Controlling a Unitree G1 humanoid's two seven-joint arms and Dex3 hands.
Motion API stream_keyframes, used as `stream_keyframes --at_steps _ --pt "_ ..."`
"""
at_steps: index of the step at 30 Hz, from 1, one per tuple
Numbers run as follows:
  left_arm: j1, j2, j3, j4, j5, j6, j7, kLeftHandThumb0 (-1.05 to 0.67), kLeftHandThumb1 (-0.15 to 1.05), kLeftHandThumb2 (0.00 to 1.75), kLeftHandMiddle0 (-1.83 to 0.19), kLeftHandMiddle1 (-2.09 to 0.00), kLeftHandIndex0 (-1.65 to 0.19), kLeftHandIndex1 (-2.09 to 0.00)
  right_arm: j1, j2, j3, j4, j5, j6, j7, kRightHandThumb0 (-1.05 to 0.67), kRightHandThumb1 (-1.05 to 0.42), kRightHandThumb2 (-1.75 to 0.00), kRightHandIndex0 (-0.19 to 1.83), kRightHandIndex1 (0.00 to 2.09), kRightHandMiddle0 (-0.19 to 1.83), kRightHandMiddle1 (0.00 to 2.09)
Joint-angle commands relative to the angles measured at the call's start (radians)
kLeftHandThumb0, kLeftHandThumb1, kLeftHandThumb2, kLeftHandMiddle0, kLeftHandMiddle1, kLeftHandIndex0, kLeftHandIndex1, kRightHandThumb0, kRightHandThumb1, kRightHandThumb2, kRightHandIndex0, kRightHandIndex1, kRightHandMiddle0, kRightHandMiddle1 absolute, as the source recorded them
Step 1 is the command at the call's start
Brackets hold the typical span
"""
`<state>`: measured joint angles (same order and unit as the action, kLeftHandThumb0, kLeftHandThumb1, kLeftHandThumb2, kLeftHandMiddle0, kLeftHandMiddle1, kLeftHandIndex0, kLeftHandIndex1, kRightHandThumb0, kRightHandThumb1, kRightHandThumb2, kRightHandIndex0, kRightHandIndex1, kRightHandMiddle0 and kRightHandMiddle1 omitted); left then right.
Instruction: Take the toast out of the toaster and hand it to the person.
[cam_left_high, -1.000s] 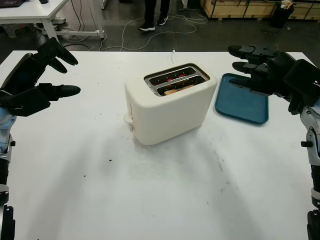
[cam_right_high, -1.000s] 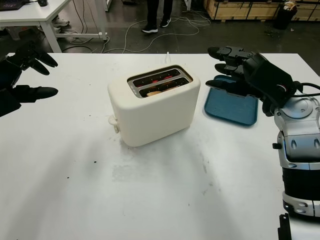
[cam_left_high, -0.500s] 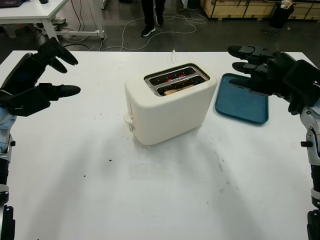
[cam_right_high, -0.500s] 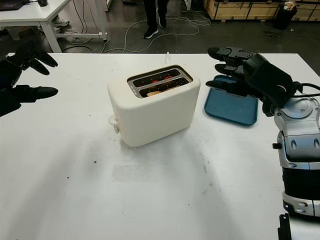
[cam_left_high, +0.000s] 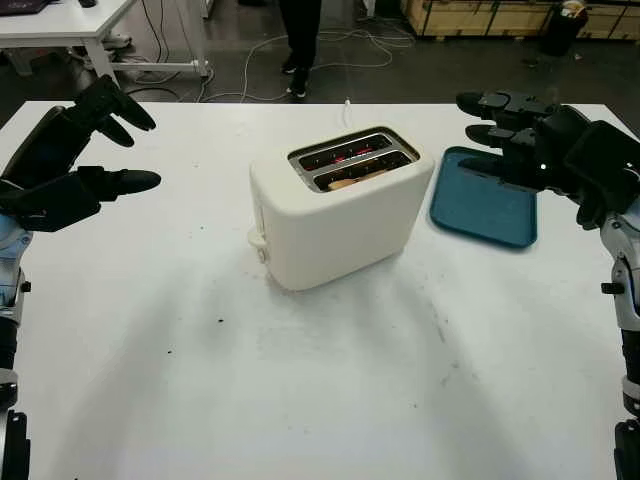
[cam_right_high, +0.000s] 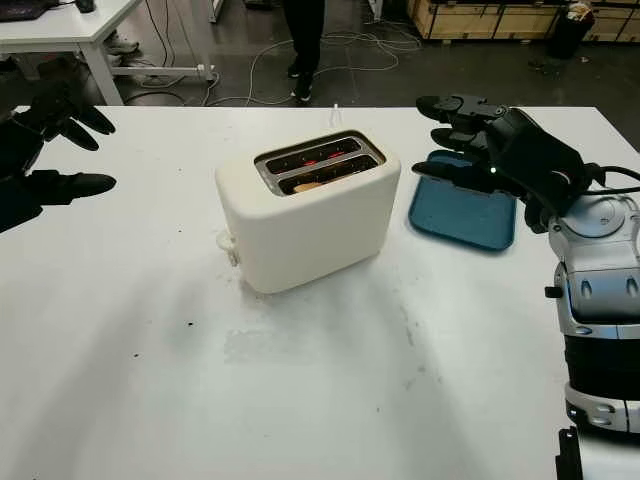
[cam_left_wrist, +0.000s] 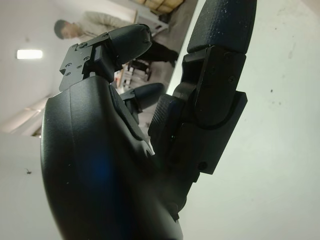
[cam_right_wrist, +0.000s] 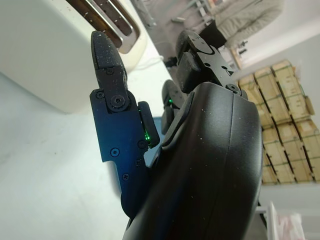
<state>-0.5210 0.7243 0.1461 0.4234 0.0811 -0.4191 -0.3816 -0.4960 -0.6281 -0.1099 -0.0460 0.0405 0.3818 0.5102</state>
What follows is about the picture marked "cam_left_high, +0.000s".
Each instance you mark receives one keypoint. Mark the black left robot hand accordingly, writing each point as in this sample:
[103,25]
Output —
[45,150]

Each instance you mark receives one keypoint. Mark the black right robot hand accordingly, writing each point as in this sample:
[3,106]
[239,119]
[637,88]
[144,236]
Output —
[595,160]

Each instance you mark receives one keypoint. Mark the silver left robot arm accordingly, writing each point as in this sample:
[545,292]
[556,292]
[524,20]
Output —
[10,260]

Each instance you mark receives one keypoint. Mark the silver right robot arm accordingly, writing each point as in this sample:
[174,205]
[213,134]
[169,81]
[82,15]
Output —
[625,250]

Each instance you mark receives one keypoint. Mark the toast slice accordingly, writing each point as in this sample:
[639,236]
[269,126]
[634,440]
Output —
[342,183]

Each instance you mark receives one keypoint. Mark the cream two-slot toaster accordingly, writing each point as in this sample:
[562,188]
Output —
[340,225]

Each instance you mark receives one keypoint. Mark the person in beige jacket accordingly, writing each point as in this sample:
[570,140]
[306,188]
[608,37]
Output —
[300,30]

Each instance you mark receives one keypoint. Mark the blue plastic tray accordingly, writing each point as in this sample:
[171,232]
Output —
[480,215]

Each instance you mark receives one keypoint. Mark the black trash bin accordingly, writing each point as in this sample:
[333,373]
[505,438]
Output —
[560,35]

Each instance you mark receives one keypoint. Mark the white office desk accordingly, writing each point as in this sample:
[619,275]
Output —
[50,20]

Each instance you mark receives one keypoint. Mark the white sneaker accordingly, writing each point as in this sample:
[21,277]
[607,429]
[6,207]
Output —
[117,41]

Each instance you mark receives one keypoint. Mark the black laptop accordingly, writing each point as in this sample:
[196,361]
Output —
[20,5]

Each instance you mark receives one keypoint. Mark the wooden crate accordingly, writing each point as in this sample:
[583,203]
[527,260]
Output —
[475,20]

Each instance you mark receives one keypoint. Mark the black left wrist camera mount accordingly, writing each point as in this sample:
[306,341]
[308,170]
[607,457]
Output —
[20,215]

